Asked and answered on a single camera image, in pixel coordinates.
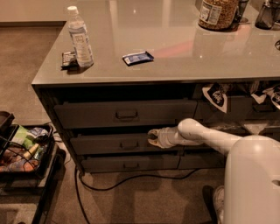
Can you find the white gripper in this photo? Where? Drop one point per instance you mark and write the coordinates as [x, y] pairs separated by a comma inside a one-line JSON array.
[[164, 136]]

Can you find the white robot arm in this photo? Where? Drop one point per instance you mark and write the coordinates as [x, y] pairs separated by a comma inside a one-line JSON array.
[[251, 190]]

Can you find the grey drawer cabinet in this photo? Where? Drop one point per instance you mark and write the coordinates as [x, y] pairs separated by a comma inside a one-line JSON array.
[[186, 58]]

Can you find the blue snack packet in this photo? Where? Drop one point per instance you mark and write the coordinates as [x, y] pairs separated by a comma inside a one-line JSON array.
[[137, 58]]

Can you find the left white sneaker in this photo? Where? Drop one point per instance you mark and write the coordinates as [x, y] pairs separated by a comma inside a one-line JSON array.
[[218, 203]]

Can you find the clear plastic water bottle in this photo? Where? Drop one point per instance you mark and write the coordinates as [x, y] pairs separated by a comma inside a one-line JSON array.
[[79, 35]]

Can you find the green snack bag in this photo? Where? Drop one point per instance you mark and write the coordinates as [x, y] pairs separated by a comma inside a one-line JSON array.
[[28, 137]]

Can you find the large popcorn kernel jar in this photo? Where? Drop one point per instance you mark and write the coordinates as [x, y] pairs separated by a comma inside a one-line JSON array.
[[217, 15]]

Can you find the black stemmed object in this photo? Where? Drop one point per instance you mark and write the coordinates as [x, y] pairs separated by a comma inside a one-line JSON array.
[[241, 7]]

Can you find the dark glass container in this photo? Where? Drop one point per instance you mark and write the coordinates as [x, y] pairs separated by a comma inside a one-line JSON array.
[[268, 14]]

